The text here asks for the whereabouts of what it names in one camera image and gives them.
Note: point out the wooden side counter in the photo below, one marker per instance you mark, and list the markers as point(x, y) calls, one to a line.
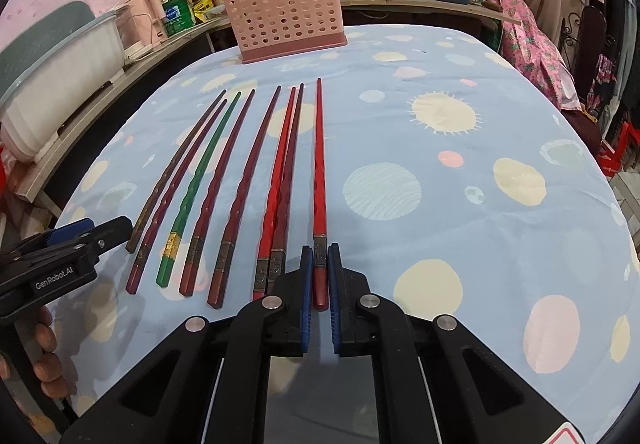
point(100, 104)

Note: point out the reddish brown chopstick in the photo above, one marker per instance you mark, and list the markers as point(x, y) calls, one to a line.
point(289, 174)

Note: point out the pink plastic utensil basket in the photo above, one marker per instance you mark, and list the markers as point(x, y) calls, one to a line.
point(285, 19)

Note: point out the person's left hand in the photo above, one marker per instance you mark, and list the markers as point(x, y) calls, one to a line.
point(46, 349)

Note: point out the green detergent bottle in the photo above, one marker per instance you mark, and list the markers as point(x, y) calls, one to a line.
point(177, 16)

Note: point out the hanging clothes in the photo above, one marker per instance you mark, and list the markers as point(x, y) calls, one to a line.
point(622, 49)

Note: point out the light blue dotted tablecloth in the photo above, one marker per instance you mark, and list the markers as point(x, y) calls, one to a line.
point(425, 224)

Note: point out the pink electric kettle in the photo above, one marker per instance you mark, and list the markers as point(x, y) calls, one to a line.
point(147, 6)

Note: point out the red stool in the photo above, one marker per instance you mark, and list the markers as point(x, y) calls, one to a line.
point(622, 149)

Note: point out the bright red chopstick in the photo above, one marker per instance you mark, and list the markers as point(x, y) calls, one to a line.
point(319, 174)
point(275, 194)

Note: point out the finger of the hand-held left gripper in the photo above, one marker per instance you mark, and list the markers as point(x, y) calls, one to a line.
point(70, 230)
point(114, 229)

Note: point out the pink floral cloth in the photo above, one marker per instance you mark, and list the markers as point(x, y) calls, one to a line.
point(535, 49)

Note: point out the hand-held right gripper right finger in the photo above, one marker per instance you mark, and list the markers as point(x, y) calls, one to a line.
point(334, 304)

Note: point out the yellow packet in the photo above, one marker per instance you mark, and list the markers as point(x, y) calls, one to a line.
point(202, 6)

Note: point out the clear plastic storage box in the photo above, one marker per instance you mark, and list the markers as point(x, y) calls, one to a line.
point(60, 74)

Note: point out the dark metal chair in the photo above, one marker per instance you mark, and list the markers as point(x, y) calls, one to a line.
point(592, 44)

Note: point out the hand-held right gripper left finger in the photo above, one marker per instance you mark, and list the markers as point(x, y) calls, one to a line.
point(305, 304)

